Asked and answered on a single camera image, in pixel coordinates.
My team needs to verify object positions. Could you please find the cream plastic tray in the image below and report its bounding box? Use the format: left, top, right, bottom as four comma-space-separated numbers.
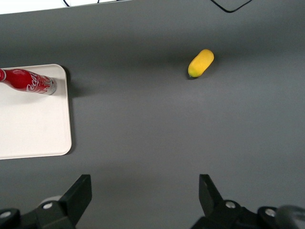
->
0, 63, 73, 160

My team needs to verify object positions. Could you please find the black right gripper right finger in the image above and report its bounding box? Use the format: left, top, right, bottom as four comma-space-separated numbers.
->
190, 174, 285, 229

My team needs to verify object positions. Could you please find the looped black table cable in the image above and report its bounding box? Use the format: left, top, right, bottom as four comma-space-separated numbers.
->
209, 0, 254, 13

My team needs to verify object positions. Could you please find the red coke bottle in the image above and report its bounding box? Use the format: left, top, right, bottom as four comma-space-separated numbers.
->
0, 67, 58, 96

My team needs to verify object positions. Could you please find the yellow toy fruit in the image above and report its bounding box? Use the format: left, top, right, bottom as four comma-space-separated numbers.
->
187, 48, 215, 79

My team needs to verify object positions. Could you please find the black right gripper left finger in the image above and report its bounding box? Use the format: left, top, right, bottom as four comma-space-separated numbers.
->
0, 174, 92, 229

